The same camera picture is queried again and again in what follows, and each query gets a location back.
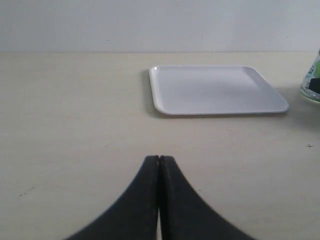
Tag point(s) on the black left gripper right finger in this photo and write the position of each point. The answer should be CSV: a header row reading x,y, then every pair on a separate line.
x,y
184,215

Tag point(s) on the clear plastic drink bottle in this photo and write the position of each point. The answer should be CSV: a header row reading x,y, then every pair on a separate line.
x,y
313,72

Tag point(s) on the white rectangular plastic tray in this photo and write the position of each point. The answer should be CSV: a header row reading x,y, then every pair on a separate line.
x,y
203,90

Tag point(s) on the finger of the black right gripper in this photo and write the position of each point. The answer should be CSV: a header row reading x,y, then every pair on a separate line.
x,y
314,85

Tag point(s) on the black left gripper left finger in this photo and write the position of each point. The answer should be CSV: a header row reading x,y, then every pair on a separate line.
x,y
134,216

